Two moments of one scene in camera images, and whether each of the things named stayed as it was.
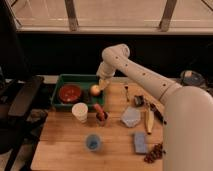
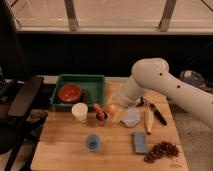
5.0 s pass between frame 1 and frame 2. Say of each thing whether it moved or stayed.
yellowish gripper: moved
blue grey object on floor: stayed
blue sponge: stayed
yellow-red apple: moved
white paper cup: stayed
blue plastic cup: stayed
